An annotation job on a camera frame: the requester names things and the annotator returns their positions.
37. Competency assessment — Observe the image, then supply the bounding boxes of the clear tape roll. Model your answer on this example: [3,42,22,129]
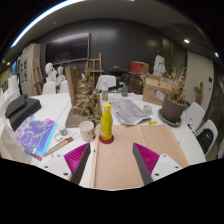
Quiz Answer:
[53,133,64,143]

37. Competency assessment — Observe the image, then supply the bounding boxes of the wooden cactus figure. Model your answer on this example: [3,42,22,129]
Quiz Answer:
[194,82,204,106]

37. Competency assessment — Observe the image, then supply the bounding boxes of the wooden handled brush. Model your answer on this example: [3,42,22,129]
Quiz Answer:
[43,132,81,158]

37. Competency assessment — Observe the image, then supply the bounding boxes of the flat round red coaster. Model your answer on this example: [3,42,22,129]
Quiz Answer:
[98,133,115,145]

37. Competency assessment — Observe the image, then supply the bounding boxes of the long ceiling light strip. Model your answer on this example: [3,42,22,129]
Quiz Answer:
[9,0,88,49]

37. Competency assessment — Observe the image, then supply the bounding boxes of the black backpack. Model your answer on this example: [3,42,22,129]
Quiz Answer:
[196,128,214,154]

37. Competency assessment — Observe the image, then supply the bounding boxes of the dark grey bottle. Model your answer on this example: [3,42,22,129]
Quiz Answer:
[121,82,129,98]

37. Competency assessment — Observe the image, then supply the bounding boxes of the grey printed newspaper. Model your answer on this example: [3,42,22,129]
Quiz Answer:
[109,98,152,126]

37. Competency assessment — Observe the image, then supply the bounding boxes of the small white lidded jar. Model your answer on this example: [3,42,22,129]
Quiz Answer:
[58,125,69,137]

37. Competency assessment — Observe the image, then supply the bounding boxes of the white cabinet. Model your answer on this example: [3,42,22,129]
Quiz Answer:
[19,43,43,98]

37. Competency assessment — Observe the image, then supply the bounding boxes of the black flat box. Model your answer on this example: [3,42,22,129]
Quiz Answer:
[5,94,28,118]
[9,97,43,132]

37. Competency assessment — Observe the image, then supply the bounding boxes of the white plaster figure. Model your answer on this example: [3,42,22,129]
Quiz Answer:
[153,54,167,78]

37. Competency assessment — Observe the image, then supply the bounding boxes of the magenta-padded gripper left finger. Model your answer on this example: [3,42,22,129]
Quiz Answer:
[44,142,92,186]

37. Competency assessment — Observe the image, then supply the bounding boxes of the small glass jar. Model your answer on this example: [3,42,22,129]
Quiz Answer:
[143,104,153,115]

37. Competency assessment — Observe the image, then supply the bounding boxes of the white paper sheets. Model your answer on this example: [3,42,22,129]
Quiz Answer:
[185,114,198,130]

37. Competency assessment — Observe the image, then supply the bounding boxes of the black wall screen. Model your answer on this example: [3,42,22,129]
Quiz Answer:
[44,32,92,66]

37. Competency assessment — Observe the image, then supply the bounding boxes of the dried plant in grey pot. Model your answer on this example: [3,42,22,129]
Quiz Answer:
[161,64,188,124]

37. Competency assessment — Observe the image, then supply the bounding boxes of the light wooden board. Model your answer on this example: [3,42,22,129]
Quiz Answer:
[138,123,190,168]
[89,124,148,190]

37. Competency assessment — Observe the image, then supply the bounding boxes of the clear spray bottle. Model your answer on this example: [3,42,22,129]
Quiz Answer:
[101,79,109,102]

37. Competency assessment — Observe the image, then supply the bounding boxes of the marbled colourful paper sheet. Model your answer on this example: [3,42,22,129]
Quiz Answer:
[13,114,58,159]

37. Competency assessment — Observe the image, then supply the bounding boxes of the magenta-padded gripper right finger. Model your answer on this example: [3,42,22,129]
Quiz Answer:
[131,142,184,186]

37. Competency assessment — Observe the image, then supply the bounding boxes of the white patterned mug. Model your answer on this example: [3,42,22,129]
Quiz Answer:
[78,119,98,143]

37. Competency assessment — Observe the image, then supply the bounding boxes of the red box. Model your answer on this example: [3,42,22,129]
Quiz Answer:
[129,60,150,75]

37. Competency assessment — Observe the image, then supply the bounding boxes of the yellow drink bottle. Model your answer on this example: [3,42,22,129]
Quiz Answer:
[99,102,114,142]

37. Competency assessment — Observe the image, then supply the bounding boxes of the wooden easel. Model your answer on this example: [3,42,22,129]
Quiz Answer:
[31,58,44,96]
[85,52,104,81]

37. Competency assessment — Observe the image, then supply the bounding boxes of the grey pot saucer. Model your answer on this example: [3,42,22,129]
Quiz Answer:
[157,108,183,128]

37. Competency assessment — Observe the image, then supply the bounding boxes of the white plaster bust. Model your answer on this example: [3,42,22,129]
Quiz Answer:
[44,62,58,84]
[55,65,67,87]

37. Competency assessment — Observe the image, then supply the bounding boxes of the white plastic chair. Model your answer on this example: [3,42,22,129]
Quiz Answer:
[59,79,70,94]
[194,119,219,156]
[182,101,206,134]
[41,81,57,96]
[96,74,118,92]

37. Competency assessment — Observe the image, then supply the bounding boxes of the brown cardboard box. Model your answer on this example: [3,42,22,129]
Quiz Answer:
[142,73,174,107]

